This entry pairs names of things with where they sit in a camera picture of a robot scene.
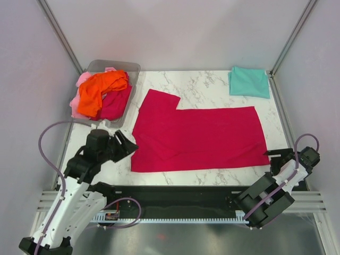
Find orange t shirt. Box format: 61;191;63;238
77;70;129;117

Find right aluminium frame post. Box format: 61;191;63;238
269;0;319;78

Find light pink t shirt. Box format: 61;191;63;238
69;67;119;120

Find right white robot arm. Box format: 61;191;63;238
234;147;320;229

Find left aluminium frame post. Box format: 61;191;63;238
37;0;83;75

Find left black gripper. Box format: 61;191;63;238
99;130;139;163

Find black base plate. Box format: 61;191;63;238
87;182;248;220

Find crimson red t shirt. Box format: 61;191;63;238
131;89;269;173

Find folded teal t shirt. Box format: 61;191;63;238
228;66;270;99

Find grey plastic bin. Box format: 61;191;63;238
71;59;140;128

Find aluminium frame post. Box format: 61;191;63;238
269;0;319;78
37;0;83;75

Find magenta t shirt in bin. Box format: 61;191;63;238
97;73;132;121

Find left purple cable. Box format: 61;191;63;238
34;121;143;255

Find white slotted cable duct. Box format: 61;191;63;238
90;210;249;224

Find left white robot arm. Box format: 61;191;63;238
19;129;138;254

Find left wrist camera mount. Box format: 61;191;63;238
90;120;114;136

